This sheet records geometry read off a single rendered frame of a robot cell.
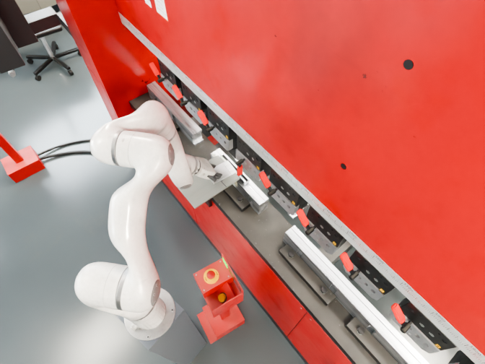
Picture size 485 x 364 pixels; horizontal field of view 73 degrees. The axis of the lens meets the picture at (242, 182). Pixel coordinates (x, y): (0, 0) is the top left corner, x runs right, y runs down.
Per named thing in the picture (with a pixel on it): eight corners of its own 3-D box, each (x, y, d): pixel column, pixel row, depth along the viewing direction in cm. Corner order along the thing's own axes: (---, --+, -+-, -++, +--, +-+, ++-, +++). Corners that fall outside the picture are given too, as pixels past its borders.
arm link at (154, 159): (112, 295, 100) (163, 304, 98) (90, 314, 88) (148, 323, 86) (128, 131, 96) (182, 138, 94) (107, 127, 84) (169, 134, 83)
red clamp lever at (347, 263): (341, 256, 102) (354, 281, 105) (350, 249, 104) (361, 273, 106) (337, 256, 104) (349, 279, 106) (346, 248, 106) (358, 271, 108)
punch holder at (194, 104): (185, 107, 157) (180, 80, 144) (199, 100, 160) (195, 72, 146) (203, 126, 151) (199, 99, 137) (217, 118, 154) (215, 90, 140)
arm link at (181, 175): (183, 156, 106) (198, 187, 135) (172, 115, 112) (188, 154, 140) (156, 164, 106) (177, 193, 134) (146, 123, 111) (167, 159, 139)
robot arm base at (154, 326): (148, 352, 116) (133, 347, 101) (114, 316, 123) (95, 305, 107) (185, 309, 124) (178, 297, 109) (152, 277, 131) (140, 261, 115)
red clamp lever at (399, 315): (393, 309, 94) (405, 334, 96) (402, 300, 95) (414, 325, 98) (388, 307, 96) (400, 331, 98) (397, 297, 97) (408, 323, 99)
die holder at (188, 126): (149, 97, 204) (146, 84, 196) (158, 92, 206) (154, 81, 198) (195, 146, 183) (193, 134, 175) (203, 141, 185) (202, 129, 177)
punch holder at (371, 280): (341, 267, 115) (354, 250, 102) (356, 253, 118) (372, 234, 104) (374, 302, 109) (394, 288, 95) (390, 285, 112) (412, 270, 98)
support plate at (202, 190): (173, 183, 156) (173, 182, 155) (217, 155, 165) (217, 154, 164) (194, 209, 149) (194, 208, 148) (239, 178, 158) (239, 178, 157)
